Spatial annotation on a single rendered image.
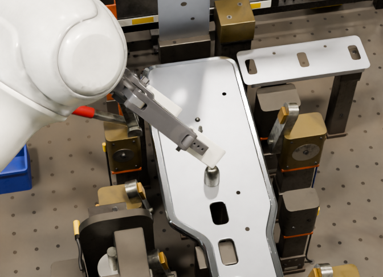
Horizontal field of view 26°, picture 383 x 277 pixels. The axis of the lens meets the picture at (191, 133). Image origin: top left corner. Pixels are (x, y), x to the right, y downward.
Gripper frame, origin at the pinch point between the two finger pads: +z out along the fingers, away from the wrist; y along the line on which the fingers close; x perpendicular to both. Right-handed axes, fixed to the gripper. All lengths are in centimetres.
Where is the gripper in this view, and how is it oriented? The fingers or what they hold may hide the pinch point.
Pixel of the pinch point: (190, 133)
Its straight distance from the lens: 114.9
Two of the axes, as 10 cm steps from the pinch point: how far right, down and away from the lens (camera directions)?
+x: 6.3, -7.7, -0.8
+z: 6.5, 4.6, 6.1
